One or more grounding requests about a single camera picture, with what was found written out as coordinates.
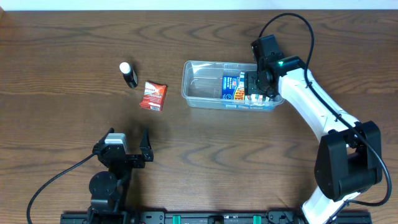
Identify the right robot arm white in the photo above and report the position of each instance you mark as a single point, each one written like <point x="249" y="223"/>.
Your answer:
<point x="349" y="158"/>

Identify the clear plastic container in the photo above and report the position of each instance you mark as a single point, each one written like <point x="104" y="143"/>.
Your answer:
<point x="202" y="86"/>

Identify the black bottle white cap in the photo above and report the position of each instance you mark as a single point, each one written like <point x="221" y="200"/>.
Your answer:
<point x="129" y="74"/>

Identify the red orange sachet packet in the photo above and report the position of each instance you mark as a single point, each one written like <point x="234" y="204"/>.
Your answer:
<point x="154" y="96"/>

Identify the white blue Panadol box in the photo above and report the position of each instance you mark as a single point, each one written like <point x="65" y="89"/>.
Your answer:
<point x="243" y="83"/>

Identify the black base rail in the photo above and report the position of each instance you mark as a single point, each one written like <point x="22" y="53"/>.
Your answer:
<point x="270" y="217"/>

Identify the blue Kool Fever box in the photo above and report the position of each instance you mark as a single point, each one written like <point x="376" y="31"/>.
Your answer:
<point x="230" y="89"/>

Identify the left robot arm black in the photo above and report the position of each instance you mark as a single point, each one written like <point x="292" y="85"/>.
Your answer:
<point x="109" y="188"/>

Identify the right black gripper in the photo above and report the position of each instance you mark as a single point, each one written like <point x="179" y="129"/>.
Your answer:
<point x="252" y="84"/>

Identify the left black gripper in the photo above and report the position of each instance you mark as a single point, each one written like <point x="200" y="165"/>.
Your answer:
<point x="146" y="150"/>

